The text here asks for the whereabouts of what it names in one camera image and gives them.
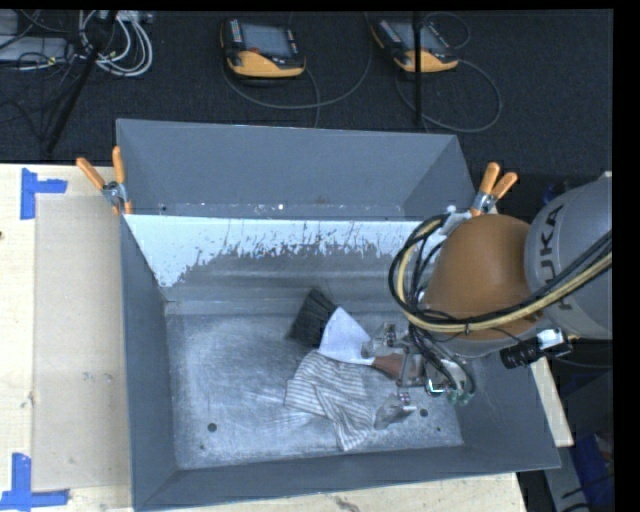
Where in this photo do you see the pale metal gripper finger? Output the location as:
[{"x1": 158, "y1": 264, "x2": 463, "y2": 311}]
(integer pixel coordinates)
[
  {"x1": 373, "y1": 391, "x2": 419, "y2": 431},
  {"x1": 360, "y1": 322, "x2": 402, "y2": 359}
]

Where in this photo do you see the white striped cloth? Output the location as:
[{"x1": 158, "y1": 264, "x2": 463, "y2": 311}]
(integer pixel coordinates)
[{"x1": 283, "y1": 349, "x2": 382, "y2": 453}]

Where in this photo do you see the black bristle paint brush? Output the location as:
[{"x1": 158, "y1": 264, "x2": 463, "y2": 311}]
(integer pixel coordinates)
[{"x1": 286, "y1": 286, "x2": 407, "y2": 378}]

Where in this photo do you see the grey metal bin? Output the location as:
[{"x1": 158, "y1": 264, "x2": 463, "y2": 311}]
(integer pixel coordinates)
[{"x1": 115, "y1": 118, "x2": 563, "y2": 512}]

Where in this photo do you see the pale wood flat board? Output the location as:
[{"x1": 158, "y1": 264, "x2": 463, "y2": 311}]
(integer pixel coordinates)
[{"x1": 30, "y1": 192, "x2": 134, "y2": 494}]

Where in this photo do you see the black cylinder on white bracket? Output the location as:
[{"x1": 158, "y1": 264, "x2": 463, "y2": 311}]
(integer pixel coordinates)
[{"x1": 499, "y1": 327, "x2": 574, "y2": 371}]

